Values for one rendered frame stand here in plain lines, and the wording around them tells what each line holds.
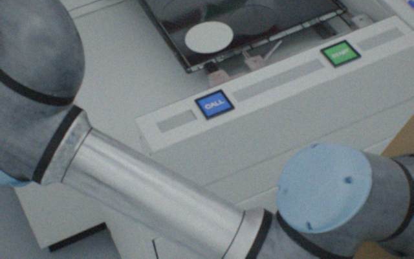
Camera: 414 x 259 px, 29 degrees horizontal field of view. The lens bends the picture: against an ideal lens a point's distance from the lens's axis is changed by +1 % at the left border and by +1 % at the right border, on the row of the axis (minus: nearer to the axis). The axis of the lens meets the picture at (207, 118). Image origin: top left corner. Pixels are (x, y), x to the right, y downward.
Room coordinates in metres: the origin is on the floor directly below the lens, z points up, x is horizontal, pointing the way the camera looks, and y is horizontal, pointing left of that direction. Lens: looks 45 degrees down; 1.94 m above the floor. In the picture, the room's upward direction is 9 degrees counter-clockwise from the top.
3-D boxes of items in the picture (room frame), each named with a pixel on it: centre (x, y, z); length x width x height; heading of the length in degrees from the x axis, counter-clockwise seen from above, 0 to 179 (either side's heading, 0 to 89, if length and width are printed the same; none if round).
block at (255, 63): (1.16, -0.12, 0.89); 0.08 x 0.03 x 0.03; 18
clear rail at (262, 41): (1.25, -0.15, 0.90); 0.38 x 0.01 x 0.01; 108
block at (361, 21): (1.23, -0.35, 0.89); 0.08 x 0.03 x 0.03; 18
